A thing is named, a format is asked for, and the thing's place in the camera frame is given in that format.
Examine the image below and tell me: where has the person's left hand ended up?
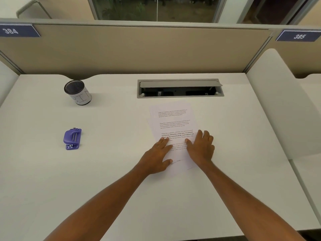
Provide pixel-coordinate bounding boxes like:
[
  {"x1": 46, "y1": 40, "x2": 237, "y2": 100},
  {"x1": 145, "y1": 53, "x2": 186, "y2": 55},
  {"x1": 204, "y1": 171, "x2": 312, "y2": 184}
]
[{"x1": 139, "y1": 137, "x2": 174, "y2": 176}]

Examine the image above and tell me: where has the person's right forearm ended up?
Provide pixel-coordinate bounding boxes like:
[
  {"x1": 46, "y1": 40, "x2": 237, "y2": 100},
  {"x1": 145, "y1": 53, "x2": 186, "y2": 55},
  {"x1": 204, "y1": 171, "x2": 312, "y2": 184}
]
[{"x1": 199, "y1": 160, "x2": 307, "y2": 241}]

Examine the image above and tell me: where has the beige desk partition panel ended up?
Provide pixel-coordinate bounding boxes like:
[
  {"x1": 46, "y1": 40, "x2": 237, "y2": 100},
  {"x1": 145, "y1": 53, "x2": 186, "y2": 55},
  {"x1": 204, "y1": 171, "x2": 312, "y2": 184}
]
[
  {"x1": 244, "y1": 28, "x2": 321, "y2": 78},
  {"x1": 0, "y1": 18, "x2": 274, "y2": 76}
]

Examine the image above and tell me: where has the person's right hand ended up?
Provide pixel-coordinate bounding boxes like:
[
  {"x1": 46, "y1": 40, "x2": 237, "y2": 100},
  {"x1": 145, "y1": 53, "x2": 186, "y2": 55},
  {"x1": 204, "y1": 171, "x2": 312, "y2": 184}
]
[{"x1": 185, "y1": 130, "x2": 216, "y2": 168}]

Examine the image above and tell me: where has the purple hole punch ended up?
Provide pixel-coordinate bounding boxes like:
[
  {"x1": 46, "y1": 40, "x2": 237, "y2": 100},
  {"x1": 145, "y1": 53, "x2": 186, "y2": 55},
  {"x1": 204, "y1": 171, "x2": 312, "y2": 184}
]
[{"x1": 63, "y1": 128, "x2": 82, "y2": 150}]

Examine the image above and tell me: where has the person's left forearm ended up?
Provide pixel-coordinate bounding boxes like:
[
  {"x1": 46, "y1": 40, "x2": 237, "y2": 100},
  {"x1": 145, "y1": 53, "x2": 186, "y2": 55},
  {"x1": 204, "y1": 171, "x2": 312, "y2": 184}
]
[{"x1": 43, "y1": 164, "x2": 151, "y2": 241}]

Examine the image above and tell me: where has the blue number sign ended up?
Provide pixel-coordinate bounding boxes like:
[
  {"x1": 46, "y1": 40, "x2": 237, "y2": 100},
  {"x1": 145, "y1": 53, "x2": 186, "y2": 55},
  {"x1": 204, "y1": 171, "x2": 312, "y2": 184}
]
[
  {"x1": 0, "y1": 24, "x2": 41, "y2": 38},
  {"x1": 276, "y1": 30, "x2": 321, "y2": 42}
]

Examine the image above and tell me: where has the white side divider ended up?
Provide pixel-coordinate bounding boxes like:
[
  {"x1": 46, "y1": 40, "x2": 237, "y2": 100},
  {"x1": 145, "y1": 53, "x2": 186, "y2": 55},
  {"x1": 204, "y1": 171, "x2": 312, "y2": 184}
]
[
  {"x1": 246, "y1": 49, "x2": 321, "y2": 161},
  {"x1": 0, "y1": 60, "x2": 20, "y2": 107}
]

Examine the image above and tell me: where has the printed white paper sheet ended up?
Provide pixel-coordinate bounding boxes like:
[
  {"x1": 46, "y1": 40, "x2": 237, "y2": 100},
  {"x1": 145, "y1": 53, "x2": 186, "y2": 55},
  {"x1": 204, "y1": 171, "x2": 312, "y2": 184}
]
[
  {"x1": 160, "y1": 141, "x2": 199, "y2": 177},
  {"x1": 146, "y1": 117, "x2": 195, "y2": 135},
  {"x1": 149, "y1": 101, "x2": 195, "y2": 123},
  {"x1": 150, "y1": 128, "x2": 199, "y2": 149}
]

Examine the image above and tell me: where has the black mesh cup white label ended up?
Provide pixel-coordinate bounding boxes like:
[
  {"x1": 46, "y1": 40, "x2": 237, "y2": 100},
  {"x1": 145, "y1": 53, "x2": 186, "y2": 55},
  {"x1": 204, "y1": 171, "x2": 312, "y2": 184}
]
[{"x1": 64, "y1": 80, "x2": 92, "y2": 106}]

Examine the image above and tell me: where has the window with grey frame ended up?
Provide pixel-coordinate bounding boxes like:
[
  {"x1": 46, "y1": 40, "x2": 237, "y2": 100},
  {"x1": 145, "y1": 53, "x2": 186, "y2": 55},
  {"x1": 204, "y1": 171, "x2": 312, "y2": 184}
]
[
  {"x1": 87, "y1": 0, "x2": 227, "y2": 23},
  {"x1": 236, "y1": 0, "x2": 315, "y2": 25}
]

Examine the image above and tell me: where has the grey desk cable box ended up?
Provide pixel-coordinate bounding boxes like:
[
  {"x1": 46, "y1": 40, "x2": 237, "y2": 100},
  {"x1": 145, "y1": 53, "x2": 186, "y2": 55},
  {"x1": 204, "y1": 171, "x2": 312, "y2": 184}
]
[{"x1": 137, "y1": 79, "x2": 224, "y2": 99}]

